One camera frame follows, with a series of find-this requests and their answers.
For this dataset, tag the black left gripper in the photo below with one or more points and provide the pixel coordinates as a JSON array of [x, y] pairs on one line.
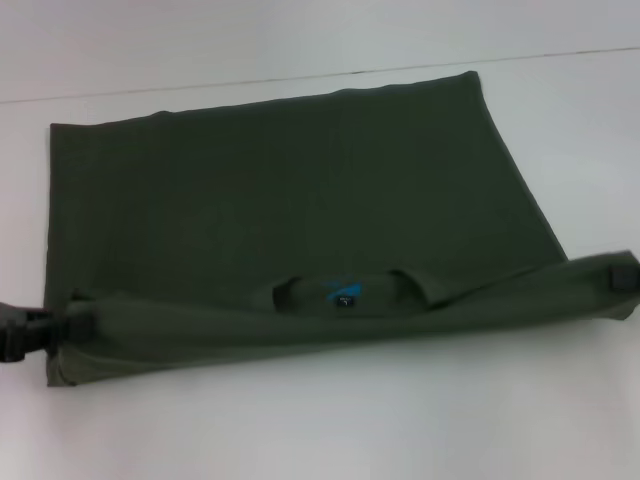
[[20, 332]]

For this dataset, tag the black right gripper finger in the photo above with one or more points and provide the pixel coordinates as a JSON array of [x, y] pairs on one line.
[[624, 280]]

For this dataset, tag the dark green FREE! t-shirt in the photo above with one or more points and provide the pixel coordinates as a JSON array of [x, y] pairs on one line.
[[300, 200]]

